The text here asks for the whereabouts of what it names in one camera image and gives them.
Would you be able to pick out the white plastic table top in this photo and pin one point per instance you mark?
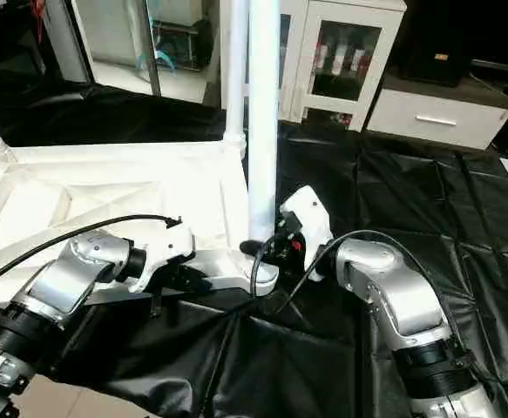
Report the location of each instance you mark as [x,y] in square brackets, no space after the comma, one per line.
[105,192]

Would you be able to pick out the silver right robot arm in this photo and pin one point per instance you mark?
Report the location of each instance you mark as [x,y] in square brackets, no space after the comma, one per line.
[402,305]

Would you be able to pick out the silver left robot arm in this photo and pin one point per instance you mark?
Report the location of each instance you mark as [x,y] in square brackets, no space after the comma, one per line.
[53,287]

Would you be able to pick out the black plastic mat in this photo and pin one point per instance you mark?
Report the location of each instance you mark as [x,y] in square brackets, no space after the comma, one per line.
[428,209]

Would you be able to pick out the white glass door cabinet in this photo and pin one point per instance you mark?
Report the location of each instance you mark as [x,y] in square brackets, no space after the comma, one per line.
[341,61]

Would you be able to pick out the white drawer unit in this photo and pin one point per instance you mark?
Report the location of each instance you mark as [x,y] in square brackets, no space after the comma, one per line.
[441,117]

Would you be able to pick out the teal floor stand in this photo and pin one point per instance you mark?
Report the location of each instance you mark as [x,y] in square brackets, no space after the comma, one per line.
[156,61]

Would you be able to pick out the black box device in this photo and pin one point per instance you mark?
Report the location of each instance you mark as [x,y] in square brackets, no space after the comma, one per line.
[445,61]

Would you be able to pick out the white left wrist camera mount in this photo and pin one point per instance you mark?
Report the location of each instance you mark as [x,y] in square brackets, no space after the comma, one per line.
[162,252]

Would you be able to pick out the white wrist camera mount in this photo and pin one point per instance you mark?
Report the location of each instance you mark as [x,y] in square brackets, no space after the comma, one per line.
[310,218]
[162,252]

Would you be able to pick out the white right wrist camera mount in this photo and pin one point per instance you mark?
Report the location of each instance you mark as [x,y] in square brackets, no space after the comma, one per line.
[310,218]

